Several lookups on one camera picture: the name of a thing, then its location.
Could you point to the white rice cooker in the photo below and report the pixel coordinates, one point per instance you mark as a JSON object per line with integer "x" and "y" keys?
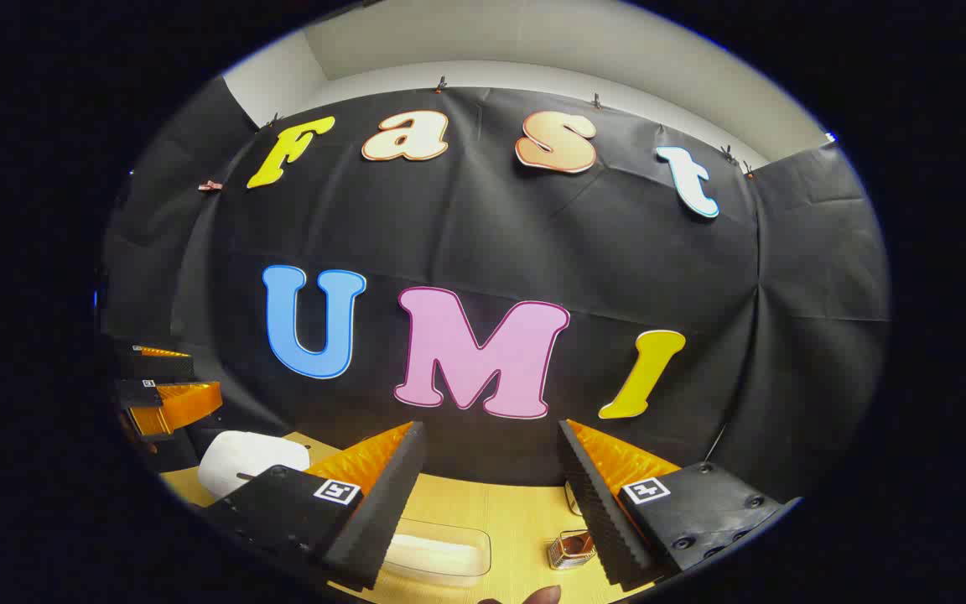
{"x": 240, "y": 461}

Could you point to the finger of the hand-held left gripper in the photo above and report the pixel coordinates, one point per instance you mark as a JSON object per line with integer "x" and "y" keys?
{"x": 156, "y": 367}
{"x": 185, "y": 403}

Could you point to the clear plastic rice container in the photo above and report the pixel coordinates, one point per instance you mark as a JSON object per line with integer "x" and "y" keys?
{"x": 441, "y": 554}

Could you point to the black backdrop cloth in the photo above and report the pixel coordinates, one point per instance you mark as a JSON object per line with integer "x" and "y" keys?
{"x": 533, "y": 243}

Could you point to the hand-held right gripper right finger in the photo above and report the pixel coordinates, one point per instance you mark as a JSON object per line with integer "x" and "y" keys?
{"x": 600, "y": 503}

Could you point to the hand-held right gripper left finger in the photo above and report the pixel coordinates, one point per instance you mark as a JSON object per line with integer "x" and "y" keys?
{"x": 382, "y": 503}

